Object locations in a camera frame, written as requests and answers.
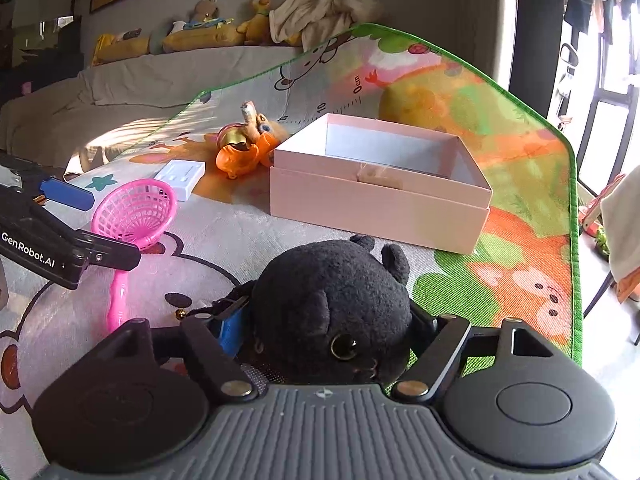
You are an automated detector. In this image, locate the small calico plush toy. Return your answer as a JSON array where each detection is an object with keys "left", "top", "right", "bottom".
[{"left": 241, "top": 101, "right": 272, "bottom": 143}]

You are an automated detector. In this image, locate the yellow duck plush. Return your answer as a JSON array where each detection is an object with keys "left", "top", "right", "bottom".
[{"left": 236, "top": 0, "right": 272, "bottom": 46}]

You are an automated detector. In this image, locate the black plush toy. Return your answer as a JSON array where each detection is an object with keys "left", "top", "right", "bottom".
[{"left": 250, "top": 235, "right": 412, "bottom": 386}]

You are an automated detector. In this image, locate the pink plastic toy basket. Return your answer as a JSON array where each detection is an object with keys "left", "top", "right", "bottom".
[{"left": 90, "top": 178, "right": 179, "bottom": 334}]

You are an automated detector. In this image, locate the yellow long pillow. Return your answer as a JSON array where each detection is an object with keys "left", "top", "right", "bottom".
[{"left": 162, "top": 24, "right": 245, "bottom": 53}]

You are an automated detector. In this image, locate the white charger adapter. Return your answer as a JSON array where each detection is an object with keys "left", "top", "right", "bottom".
[{"left": 155, "top": 159, "right": 206, "bottom": 202}]

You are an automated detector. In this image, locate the cream crumpled cloth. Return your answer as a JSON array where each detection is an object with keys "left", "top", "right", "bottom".
[{"left": 269, "top": 0, "right": 383, "bottom": 52}]

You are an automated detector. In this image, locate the yellow small pillow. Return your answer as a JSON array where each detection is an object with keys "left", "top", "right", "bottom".
[{"left": 91, "top": 34, "right": 149, "bottom": 66}]

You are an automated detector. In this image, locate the pink cardboard box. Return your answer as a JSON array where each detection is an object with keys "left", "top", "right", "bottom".
[{"left": 269, "top": 114, "right": 492, "bottom": 255}]

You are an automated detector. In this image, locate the colourful cartoon play mat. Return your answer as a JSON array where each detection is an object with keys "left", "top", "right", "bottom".
[{"left": 0, "top": 23, "right": 585, "bottom": 480}]

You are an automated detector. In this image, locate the white draped towel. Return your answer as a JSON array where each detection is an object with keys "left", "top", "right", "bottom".
[{"left": 601, "top": 167, "right": 640, "bottom": 302}]

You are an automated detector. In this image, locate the brown teddy bear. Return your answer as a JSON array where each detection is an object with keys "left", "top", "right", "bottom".
[{"left": 191, "top": 0, "right": 219, "bottom": 23}]

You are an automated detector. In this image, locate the beige bed mattress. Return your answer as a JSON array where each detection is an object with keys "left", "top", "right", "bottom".
[{"left": 1, "top": 47, "right": 300, "bottom": 169}]

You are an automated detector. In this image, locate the pink round toy compact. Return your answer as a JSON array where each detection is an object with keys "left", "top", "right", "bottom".
[{"left": 217, "top": 124, "right": 247, "bottom": 150}]

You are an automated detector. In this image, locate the orange plastic toy shell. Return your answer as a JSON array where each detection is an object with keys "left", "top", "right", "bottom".
[{"left": 215, "top": 133, "right": 280, "bottom": 179}]

